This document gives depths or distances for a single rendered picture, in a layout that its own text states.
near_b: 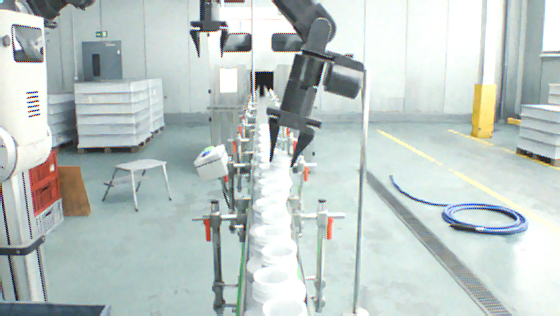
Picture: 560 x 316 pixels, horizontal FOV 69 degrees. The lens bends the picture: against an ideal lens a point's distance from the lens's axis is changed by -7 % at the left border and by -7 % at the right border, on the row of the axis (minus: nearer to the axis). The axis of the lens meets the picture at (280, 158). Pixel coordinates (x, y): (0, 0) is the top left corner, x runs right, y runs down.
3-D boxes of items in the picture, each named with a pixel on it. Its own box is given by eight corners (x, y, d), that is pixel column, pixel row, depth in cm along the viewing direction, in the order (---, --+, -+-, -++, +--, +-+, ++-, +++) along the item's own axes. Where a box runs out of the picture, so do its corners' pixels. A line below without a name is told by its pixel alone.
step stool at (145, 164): (136, 191, 484) (133, 155, 476) (172, 200, 451) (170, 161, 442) (101, 200, 447) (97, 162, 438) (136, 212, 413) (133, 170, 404)
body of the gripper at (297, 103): (321, 132, 77) (332, 92, 75) (265, 117, 76) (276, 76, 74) (316, 127, 83) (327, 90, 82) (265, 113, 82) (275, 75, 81)
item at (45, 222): (36, 245, 328) (33, 219, 323) (-11, 245, 324) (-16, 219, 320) (64, 220, 387) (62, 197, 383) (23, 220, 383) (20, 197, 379)
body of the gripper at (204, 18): (193, 29, 122) (193, 3, 120) (229, 29, 122) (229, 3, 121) (189, 27, 115) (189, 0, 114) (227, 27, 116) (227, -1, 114)
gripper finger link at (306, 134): (304, 174, 78) (318, 124, 76) (265, 164, 77) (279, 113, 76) (300, 165, 85) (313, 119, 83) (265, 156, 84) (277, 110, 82)
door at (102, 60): (124, 124, 1079) (120, 40, 1036) (86, 124, 1075) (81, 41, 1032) (125, 123, 1088) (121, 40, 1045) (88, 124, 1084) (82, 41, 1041)
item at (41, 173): (29, 192, 319) (26, 164, 315) (-19, 192, 316) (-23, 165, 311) (59, 173, 379) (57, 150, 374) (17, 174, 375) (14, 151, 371)
